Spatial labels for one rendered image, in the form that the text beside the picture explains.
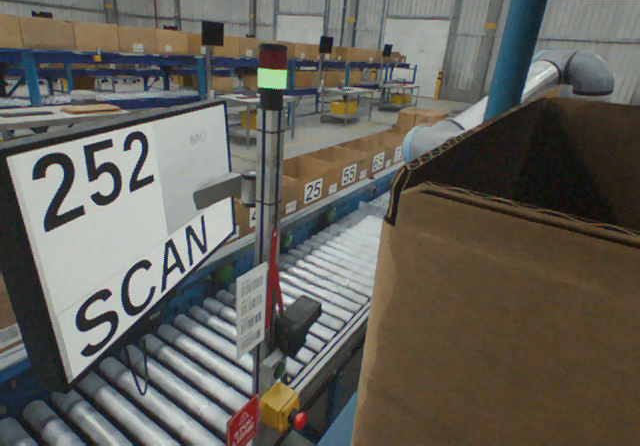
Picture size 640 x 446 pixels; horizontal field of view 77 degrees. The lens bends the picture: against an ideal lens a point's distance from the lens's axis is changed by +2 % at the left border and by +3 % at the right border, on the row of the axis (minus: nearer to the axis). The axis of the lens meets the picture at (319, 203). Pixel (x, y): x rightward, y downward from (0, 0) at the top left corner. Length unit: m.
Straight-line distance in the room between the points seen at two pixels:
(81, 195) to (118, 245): 0.10
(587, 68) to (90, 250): 1.52
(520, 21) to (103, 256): 0.53
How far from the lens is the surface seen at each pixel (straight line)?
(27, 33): 6.05
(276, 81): 0.73
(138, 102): 6.37
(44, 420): 1.32
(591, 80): 1.65
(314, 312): 0.97
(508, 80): 0.38
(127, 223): 0.62
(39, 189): 0.51
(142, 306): 0.68
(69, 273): 0.56
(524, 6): 0.38
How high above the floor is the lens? 1.66
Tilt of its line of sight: 22 degrees down
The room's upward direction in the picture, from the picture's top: 5 degrees clockwise
